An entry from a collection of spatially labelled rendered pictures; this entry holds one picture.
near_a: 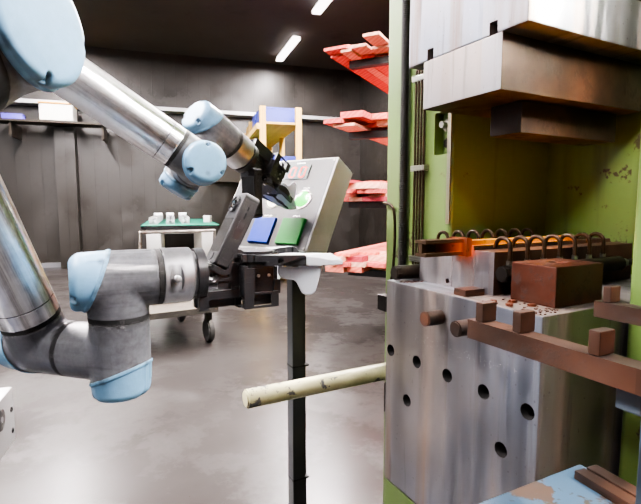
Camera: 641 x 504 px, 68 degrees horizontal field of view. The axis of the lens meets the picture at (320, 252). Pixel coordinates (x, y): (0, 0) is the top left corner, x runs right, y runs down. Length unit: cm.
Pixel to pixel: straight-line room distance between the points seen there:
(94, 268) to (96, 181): 860
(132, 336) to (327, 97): 936
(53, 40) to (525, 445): 79
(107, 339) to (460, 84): 73
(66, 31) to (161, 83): 886
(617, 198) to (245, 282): 93
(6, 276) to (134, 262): 15
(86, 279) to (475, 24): 76
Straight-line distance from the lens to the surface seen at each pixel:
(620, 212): 131
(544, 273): 82
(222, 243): 67
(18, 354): 75
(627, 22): 112
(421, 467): 105
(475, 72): 95
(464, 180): 119
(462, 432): 93
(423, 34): 108
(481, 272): 91
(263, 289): 69
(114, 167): 920
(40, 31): 51
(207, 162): 85
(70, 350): 69
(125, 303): 64
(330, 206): 122
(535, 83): 97
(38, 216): 938
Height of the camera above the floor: 107
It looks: 6 degrees down
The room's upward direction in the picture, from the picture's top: straight up
